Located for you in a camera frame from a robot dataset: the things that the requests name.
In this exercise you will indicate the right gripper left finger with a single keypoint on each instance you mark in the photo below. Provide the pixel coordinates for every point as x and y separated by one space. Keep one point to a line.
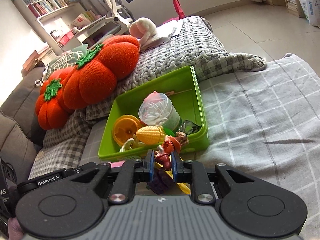
117 184

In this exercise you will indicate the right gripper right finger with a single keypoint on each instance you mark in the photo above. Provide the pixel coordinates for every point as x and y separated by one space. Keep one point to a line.
207 184

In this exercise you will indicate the pink rectangular block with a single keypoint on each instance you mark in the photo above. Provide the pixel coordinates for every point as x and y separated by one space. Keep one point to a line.
116 164

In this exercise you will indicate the purple toy grapes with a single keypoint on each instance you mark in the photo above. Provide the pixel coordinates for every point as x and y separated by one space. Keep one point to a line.
161 182

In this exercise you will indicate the red lobster toy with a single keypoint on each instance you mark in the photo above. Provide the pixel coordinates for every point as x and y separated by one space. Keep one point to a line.
169 145

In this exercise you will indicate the amber rubber octopus toy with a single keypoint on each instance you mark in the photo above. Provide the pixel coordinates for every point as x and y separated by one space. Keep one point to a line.
132 143

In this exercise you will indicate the yellow toy corn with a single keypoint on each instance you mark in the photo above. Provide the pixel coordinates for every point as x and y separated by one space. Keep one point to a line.
150 135

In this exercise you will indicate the yellow toy pot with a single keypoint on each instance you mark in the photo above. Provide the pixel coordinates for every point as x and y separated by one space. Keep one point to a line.
183 186

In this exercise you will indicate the crumpled foil wrapper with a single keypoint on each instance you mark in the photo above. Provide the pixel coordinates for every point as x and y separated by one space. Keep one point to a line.
188 127

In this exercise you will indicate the grey checkered blanket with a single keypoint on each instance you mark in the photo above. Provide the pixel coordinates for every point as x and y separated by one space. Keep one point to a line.
196 46

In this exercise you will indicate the orange yellow toy disc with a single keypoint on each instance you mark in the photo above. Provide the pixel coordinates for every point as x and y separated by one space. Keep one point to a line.
124 128

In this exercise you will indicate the clear cotton swab jar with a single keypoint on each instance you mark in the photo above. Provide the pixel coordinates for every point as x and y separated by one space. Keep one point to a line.
162 113

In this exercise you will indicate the pink pig toy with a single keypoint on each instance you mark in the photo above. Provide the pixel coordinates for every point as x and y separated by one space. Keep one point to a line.
154 97

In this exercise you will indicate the grey sofa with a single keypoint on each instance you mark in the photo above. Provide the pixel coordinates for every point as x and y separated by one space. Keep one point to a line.
21 135

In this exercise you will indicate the green plastic storage box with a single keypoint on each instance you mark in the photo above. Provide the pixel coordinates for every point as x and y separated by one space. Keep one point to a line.
181 86

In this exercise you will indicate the small orange pumpkin cushion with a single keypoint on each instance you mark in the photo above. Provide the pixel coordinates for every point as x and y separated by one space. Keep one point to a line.
50 108

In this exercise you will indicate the large orange pumpkin cushion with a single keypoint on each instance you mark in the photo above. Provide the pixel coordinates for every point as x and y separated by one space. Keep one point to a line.
95 76

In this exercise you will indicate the pink white plush toy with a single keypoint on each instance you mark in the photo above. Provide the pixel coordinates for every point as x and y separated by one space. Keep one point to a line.
143 29

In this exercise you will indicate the red chair back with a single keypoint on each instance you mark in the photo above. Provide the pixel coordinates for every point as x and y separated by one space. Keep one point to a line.
178 9

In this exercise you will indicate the white office chair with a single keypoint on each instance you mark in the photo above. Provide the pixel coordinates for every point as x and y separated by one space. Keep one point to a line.
119 15

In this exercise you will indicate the white bookshelf with books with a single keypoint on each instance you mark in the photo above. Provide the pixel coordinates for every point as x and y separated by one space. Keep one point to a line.
67 24

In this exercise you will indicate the white paper shopping bag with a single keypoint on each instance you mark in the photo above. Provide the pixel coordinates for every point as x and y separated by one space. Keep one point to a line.
311 11

